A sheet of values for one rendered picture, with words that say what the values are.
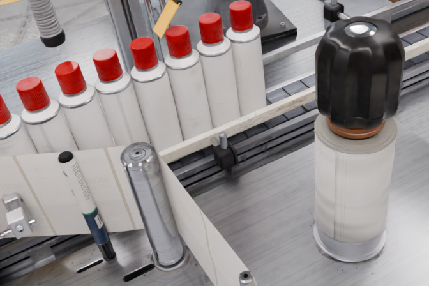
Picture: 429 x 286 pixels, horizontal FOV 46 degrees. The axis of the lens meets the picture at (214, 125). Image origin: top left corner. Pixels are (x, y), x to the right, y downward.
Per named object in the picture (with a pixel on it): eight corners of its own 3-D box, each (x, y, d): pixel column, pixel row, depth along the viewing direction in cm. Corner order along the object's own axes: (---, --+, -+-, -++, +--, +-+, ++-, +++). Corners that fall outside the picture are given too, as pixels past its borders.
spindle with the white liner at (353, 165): (341, 274, 61) (351, 67, 42) (300, 225, 67) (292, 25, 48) (401, 242, 63) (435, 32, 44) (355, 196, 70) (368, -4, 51)
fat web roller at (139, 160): (160, 278, 64) (123, 173, 52) (148, 252, 67) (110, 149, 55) (193, 262, 65) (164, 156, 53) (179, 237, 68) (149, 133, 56)
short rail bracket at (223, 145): (227, 199, 79) (217, 142, 71) (218, 187, 81) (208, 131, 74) (245, 190, 80) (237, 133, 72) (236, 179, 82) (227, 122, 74)
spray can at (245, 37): (244, 128, 84) (230, 17, 71) (232, 111, 88) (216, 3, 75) (272, 118, 85) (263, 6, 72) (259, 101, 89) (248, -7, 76)
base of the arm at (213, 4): (209, 43, 111) (203, 2, 105) (198, 13, 123) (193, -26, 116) (276, 31, 112) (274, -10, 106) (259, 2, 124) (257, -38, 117)
